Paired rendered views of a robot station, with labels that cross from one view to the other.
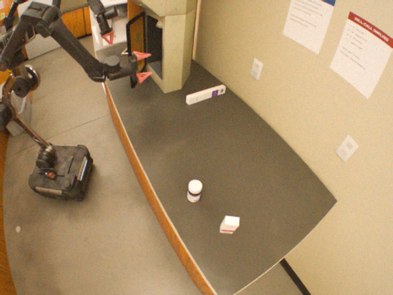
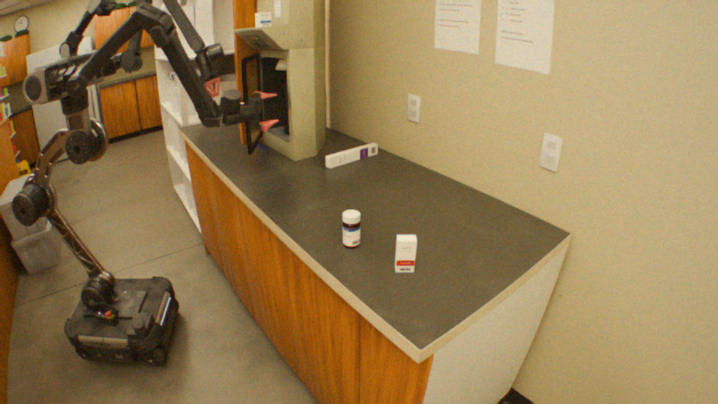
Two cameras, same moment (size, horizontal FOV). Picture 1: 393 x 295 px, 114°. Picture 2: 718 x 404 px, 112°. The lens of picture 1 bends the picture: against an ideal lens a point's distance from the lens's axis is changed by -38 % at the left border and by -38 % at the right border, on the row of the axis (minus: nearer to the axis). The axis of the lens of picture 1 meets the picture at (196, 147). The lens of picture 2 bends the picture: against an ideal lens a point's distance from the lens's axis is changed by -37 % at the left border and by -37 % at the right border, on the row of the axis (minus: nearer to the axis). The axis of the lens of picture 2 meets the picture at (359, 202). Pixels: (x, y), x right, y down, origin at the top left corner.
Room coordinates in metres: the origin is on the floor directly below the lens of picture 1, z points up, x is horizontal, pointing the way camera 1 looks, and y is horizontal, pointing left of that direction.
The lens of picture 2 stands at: (-0.52, -0.02, 1.51)
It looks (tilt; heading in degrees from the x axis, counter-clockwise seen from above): 27 degrees down; 359
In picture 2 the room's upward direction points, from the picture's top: straight up
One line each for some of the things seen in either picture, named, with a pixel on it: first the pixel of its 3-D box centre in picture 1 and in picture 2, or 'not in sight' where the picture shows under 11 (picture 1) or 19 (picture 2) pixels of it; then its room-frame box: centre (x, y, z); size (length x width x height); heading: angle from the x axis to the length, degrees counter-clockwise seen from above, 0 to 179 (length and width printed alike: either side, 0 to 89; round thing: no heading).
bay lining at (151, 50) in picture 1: (172, 42); (299, 93); (1.18, 0.22, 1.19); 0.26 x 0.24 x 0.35; 36
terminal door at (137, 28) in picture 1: (137, 48); (252, 100); (1.07, 0.41, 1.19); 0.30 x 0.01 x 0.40; 3
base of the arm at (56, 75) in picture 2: not in sight; (59, 80); (0.53, 1.01, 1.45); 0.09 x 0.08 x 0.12; 8
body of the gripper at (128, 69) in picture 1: (126, 69); (247, 113); (0.77, 0.35, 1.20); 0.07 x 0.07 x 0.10; 36
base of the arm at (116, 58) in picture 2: not in sight; (115, 61); (1.02, 1.08, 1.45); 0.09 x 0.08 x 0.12; 8
